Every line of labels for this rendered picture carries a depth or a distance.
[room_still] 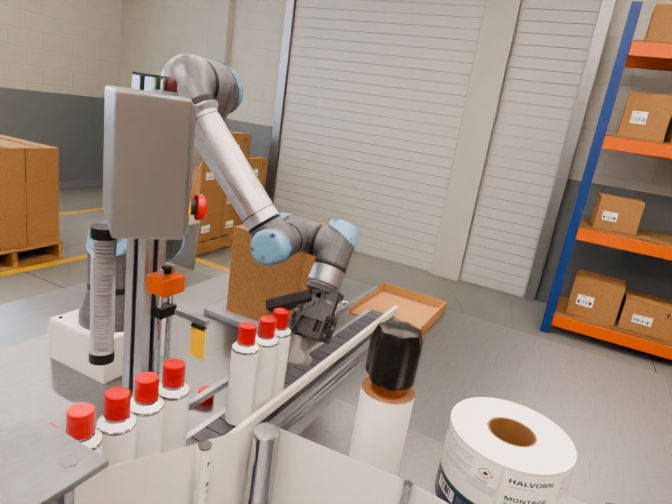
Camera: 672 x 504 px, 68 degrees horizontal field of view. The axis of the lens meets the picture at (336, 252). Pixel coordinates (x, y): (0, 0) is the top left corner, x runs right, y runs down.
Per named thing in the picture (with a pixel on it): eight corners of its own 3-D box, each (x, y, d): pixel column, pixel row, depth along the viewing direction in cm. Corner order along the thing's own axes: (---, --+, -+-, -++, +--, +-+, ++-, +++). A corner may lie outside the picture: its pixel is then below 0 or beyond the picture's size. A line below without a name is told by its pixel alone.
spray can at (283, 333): (274, 408, 104) (285, 318, 98) (253, 399, 106) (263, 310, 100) (287, 397, 108) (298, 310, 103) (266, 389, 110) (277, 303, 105)
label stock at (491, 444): (576, 524, 84) (601, 451, 81) (503, 573, 73) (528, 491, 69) (482, 451, 100) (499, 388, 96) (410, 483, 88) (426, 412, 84)
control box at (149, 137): (110, 239, 65) (114, 88, 60) (102, 209, 79) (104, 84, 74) (190, 240, 70) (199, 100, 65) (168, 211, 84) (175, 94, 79)
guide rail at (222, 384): (80, 480, 69) (80, 472, 69) (75, 476, 70) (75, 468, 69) (378, 290, 163) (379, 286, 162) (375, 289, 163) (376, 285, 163)
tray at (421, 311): (420, 337, 161) (422, 326, 160) (348, 313, 172) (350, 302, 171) (445, 311, 187) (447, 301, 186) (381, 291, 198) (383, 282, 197)
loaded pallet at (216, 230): (191, 259, 457) (200, 132, 426) (123, 238, 487) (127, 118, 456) (262, 237, 564) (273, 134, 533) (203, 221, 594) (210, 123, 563)
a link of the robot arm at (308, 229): (266, 214, 109) (313, 230, 107) (286, 207, 120) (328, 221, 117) (259, 248, 112) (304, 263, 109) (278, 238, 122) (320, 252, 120)
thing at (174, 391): (167, 491, 78) (174, 376, 73) (143, 477, 80) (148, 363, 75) (190, 472, 83) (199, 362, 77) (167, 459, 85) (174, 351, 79)
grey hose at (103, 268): (99, 368, 74) (101, 231, 68) (83, 359, 75) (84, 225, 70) (119, 359, 77) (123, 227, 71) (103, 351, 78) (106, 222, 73)
